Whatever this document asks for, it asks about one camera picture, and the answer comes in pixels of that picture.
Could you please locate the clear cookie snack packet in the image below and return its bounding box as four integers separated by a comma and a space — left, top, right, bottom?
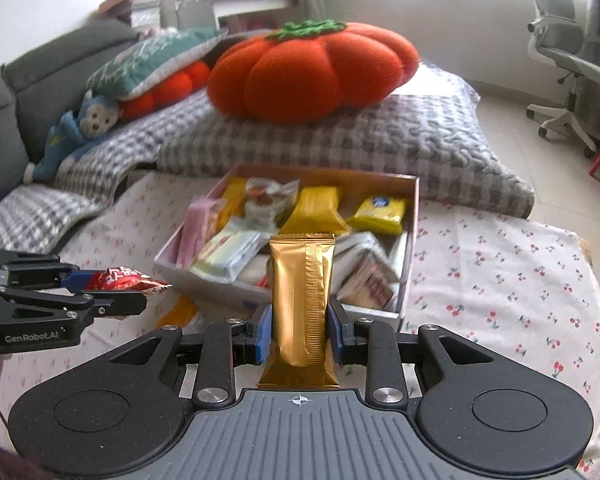
242, 178, 301, 229

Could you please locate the cherry print cloth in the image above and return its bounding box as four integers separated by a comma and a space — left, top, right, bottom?
0, 170, 600, 480

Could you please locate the grey checked blanket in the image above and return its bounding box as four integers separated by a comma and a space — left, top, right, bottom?
0, 87, 216, 256

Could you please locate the dark grey sofa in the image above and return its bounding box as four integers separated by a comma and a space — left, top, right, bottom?
0, 19, 141, 216

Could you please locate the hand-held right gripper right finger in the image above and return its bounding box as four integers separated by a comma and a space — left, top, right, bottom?
326, 300, 496, 408

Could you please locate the green snowflake pillow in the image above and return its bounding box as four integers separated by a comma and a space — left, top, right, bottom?
85, 27, 227, 102

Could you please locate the large orange pumpkin cushion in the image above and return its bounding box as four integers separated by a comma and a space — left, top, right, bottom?
207, 20, 421, 123

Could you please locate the red snack packet white print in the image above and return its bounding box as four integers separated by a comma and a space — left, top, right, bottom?
85, 266, 173, 294

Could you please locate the grey checked cushion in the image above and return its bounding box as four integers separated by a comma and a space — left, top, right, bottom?
157, 65, 537, 218

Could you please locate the pink clear snack packet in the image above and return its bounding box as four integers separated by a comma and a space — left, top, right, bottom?
176, 197, 222, 267

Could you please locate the grey office chair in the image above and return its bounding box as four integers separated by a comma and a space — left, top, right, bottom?
525, 0, 600, 159

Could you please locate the blue monkey plush toy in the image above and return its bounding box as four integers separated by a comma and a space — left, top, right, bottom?
24, 89, 123, 185

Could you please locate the small red-brown snack packet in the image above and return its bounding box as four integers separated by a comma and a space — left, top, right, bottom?
337, 252, 402, 312

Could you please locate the pale green snack packet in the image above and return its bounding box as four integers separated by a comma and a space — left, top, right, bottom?
190, 230, 270, 282

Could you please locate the dark maroon clothing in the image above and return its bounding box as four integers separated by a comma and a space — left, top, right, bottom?
0, 422, 46, 480

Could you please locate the stack of books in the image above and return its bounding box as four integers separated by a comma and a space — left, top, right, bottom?
99, 0, 163, 28

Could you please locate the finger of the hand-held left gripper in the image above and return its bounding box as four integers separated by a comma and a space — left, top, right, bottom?
0, 286, 148, 319
0, 250, 101, 289

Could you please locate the white paper snack packet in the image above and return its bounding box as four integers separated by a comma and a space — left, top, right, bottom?
330, 232, 412, 281

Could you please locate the gold snack bar packet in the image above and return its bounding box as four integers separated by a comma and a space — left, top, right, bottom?
257, 232, 342, 391

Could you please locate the large yellow snack packet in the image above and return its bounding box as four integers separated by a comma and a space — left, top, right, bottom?
280, 186, 352, 236

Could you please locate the small orange pumpkin cushion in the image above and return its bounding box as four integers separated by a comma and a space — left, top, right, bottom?
117, 60, 212, 121

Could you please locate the small orange snack packet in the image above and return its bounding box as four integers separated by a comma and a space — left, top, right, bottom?
156, 292, 202, 332

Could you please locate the pink cardboard box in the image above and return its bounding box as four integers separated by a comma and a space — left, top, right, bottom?
152, 164, 421, 331

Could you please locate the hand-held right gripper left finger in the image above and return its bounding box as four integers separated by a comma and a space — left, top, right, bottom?
107, 304, 273, 411

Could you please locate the yellow crimped snack packet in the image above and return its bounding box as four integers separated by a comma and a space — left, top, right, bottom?
219, 177, 249, 227

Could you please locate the yellow snack packet blue print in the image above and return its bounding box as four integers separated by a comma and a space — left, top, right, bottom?
346, 196, 409, 236

